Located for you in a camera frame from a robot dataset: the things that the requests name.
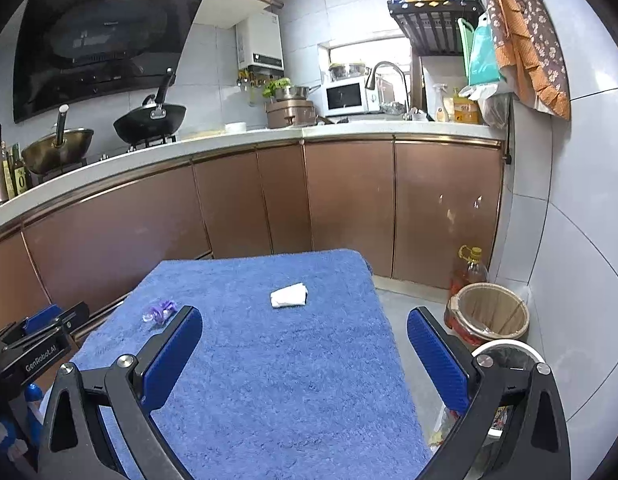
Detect white water heater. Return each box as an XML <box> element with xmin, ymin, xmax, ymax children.
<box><xmin>235</xmin><ymin>11</ymin><xmax>284</xmax><ymax>73</ymax></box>

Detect teal plastic bag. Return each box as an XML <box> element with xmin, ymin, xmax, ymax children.
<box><xmin>458</xmin><ymin>13</ymin><xmax>503</xmax><ymax>86</ymax></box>

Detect black range hood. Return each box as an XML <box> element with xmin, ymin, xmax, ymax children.
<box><xmin>13</xmin><ymin>0</ymin><xmax>202</xmax><ymax>122</ymax></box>

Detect chrome kitchen faucet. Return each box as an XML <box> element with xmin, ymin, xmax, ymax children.
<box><xmin>365</xmin><ymin>61</ymin><xmax>411</xmax><ymax>117</ymax></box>

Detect brown rice cooker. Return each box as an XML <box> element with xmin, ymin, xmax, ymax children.
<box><xmin>266</xmin><ymin>100</ymin><xmax>318</xmax><ymax>129</ymax></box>

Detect blue towel mat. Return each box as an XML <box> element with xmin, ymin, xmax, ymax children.
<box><xmin>74</xmin><ymin>249</ymin><xmax>430</xmax><ymax>479</ymax></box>

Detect brass coloured pot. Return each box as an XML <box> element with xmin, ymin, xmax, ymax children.
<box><xmin>22</xmin><ymin>104</ymin><xmax>94</xmax><ymax>176</ymax></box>

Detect yellow detergent bottle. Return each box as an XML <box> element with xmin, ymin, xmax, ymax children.
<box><xmin>452</xmin><ymin>88</ymin><xmax>480</xmax><ymax>125</ymax></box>

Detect cooking oil bottle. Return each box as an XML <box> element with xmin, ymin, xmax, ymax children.
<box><xmin>449</xmin><ymin>245</ymin><xmax>488</xmax><ymax>297</ymax></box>

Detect steel pot with greens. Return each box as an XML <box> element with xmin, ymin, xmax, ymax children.
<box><xmin>262</xmin><ymin>78</ymin><xmax>320</xmax><ymax>102</ymax></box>

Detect white microwave oven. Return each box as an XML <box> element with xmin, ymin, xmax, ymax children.
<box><xmin>321</xmin><ymin>76</ymin><xmax>380</xmax><ymax>117</ymax></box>

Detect orange patterned apron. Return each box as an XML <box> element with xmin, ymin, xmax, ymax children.
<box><xmin>484</xmin><ymin>0</ymin><xmax>571</xmax><ymax>120</ymax></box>

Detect purple candy wrapper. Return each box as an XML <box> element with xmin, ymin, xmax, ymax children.
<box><xmin>142</xmin><ymin>300</ymin><xmax>178</xmax><ymax>325</ymax></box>

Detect steel trash bin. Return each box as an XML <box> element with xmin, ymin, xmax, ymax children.
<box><xmin>433</xmin><ymin>339</ymin><xmax>546</xmax><ymax>461</ymax></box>

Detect brown kitchen cabinets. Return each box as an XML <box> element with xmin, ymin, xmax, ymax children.
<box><xmin>0</xmin><ymin>132</ymin><xmax>503</xmax><ymax>328</ymax></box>

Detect olive oil bottle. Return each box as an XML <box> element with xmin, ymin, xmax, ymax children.
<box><xmin>12</xmin><ymin>143</ymin><xmax>29</xmax><ymax>195</ymax></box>

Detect black wok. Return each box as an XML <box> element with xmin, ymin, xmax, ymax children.
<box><xmin>114</xmin><ymin>67</ymin><xmax>186</xmax><ymax>148</ymax></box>

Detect wicker waste basket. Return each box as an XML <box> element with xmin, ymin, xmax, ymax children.
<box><xmin>443</xmin><ymin>283</ymin><xmax>530</xmax><ymax>349</ymax></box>

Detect black dish rack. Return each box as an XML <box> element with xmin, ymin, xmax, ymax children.
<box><xmin>387</xmin><ymin>0</ymin><xmax>484</xmax><ymax>56</ymax></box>

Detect white spray bottle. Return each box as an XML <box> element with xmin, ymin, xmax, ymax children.
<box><xmin>432</xmin><ymin>84</ymin><xmax>449</xmax><ymax>122</ymax></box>

